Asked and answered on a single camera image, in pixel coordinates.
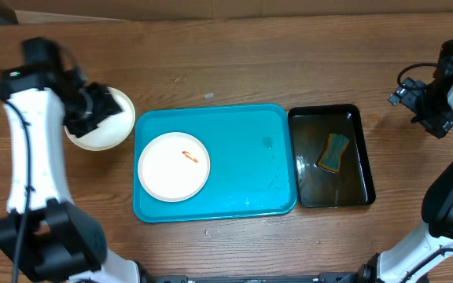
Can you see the black water tray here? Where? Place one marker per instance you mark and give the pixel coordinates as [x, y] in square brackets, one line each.
[309, 129]

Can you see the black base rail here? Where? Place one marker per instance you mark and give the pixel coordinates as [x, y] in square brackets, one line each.
[328, 277]

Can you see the teal plastic tray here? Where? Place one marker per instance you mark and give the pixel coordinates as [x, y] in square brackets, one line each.
[251, 173]

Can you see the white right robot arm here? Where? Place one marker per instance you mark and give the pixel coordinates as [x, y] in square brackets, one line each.
[424, 247]

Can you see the small white paper scrap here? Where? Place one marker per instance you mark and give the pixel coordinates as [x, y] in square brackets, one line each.
[208, 95]

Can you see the cream plate with stain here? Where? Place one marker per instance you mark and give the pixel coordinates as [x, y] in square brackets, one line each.
[111, 131]

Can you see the white plate with stain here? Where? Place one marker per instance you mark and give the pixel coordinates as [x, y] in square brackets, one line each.
[173, 167]

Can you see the green and yellow sponge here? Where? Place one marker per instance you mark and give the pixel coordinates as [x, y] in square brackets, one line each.
[330, 159]

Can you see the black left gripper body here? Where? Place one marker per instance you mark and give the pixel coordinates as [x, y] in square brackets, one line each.
[86, 111]

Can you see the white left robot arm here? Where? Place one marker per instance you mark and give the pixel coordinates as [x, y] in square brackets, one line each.
[46, 236]

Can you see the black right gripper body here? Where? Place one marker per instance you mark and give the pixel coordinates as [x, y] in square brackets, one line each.
[425, 104]

